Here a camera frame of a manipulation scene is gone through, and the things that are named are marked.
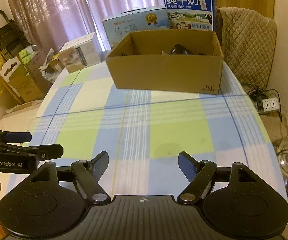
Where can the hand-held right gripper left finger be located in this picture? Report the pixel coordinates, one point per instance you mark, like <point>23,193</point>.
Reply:
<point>101,163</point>

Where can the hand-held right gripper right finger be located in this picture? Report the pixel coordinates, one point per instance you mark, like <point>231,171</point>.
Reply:
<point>187,166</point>

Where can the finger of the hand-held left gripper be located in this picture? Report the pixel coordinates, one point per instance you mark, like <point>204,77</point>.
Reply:
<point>17,137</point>
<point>51,151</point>

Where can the brown cardboard box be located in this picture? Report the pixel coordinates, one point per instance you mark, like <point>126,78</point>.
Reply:
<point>164,72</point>

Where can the black product box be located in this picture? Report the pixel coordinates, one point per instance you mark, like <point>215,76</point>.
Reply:
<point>180,48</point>

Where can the brown carton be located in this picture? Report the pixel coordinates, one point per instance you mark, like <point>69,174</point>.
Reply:
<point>33,80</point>

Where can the green tissue pack bundle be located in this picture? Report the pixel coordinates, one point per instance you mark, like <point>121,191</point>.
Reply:
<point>26,55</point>

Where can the black metal folding rack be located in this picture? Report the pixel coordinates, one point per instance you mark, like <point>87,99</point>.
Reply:
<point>6,37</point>

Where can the white appliance box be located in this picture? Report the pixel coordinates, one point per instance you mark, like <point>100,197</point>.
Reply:
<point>78,52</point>

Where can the white power strip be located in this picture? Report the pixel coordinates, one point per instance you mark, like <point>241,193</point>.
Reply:
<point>271,104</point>

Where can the beige quilted chair cover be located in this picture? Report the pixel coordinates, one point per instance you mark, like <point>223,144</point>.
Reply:
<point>246,42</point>

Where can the pink sheer curtain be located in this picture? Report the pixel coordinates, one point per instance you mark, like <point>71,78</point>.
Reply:
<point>58,5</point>

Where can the light blue milk carton box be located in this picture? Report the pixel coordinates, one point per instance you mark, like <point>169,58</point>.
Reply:
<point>134,22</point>

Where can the dark blue milk carton box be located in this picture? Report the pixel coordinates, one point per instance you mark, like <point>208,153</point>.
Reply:
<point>189,10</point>

